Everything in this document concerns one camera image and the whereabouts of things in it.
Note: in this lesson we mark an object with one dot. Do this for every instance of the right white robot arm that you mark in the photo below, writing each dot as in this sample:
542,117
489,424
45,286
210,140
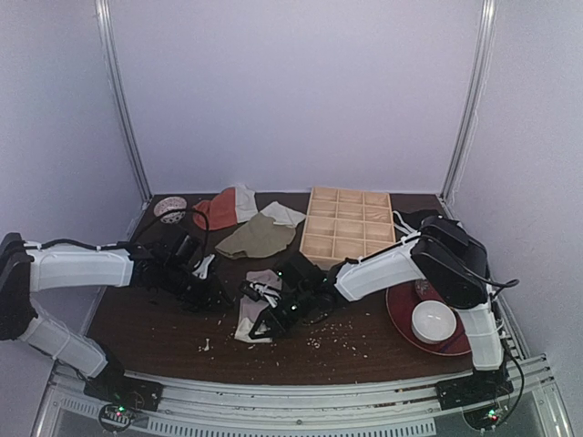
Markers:
440,252

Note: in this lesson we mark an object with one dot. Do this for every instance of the wooden compartment tray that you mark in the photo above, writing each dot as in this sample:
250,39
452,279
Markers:
346,224

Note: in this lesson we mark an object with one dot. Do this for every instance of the left aluminium frame post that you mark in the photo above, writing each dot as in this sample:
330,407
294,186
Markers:
107,37

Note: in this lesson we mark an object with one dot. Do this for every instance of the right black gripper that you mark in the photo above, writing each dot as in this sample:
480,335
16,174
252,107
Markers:
288,309

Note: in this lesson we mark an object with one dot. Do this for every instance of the small patterned bowl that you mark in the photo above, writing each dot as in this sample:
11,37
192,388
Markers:
171,210

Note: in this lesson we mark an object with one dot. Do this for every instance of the red floral dish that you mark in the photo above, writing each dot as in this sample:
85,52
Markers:
423,289

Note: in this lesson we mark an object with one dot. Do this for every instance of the mauve and cream underwear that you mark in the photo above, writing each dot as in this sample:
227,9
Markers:
250,310

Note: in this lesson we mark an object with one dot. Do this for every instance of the aluminium frame post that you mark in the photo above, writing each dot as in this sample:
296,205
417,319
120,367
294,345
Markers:
468,123
107,37

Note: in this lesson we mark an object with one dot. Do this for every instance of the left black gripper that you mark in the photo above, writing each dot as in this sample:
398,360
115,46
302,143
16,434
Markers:
200,289

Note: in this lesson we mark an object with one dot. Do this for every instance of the white bowl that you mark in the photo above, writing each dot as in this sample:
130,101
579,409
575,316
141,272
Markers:
433,322

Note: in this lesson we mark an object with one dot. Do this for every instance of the orange underwear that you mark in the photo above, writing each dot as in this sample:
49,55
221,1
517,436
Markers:
233,206

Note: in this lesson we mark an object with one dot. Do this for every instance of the round red tray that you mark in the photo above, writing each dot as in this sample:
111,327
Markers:
400,301

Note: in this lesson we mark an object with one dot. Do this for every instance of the right aluminium frame post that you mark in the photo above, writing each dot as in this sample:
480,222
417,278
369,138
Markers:
468,123

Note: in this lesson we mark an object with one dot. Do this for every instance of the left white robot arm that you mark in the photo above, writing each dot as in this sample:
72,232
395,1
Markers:
59,264

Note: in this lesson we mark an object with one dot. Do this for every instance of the olive green underwear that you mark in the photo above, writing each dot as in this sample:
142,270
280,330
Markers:
269,232

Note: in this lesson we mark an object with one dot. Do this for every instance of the front aluminium rail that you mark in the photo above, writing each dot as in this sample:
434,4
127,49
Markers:
395,408

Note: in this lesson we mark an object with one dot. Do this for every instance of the black and white garment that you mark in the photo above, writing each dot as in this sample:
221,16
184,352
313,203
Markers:
410,218

